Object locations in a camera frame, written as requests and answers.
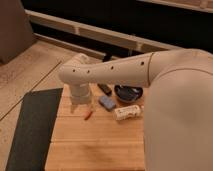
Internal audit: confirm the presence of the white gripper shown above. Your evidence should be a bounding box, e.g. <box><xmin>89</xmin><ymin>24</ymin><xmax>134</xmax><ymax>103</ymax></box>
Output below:
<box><xmin>69</xmin><ymin>83</ymin><xmax>92</xmax><ymax>112</ymax></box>

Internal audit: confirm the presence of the dark ceramic bowl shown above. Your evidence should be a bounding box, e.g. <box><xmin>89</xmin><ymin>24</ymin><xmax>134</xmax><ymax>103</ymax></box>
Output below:
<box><xmin>114</xmin><ymin>85</ymin><xmax>143</xmax><ymax>103</ymax></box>

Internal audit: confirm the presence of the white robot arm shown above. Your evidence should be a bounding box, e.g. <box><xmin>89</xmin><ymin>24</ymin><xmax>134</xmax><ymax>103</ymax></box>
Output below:
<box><xmin>59</xmin><ymin>49</ymin><xmax>213</xmax><ymax>171</ymax></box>

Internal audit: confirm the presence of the red chili pepper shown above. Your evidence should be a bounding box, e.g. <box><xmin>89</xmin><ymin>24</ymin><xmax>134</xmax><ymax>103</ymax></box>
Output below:
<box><xmin>84</xmin><ymin>110</ymin><xmax>93</xmax><ymax>120</ymax></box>

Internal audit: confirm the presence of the blue sponge block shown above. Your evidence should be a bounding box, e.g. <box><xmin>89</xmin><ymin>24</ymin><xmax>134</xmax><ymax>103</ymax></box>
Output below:
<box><xmin>98</xmin><ymin>96</ymin><xmax>116</xmax><ymax>111</ymax></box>

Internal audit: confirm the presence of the black table leg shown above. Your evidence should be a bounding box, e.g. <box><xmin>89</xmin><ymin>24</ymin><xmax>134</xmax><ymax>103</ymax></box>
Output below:
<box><xmin>102</xmin><ymin>53</ymin><xmax>112</xmax><ymax>62</ymax></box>

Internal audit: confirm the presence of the dark grey floor mat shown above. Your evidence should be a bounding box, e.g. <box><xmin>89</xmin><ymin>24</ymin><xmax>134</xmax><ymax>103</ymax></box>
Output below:
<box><xmin>5</xmin><ymin>88</ymin><xmax>62</xmax><ymax>171</ymax></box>

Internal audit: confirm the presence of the brown cabinet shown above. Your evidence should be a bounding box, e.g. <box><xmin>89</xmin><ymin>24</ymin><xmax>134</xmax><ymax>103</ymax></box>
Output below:
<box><xmin>0</xmin><ymin>0</ymin><xmax>36</xmax><ymax>63</ymax></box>

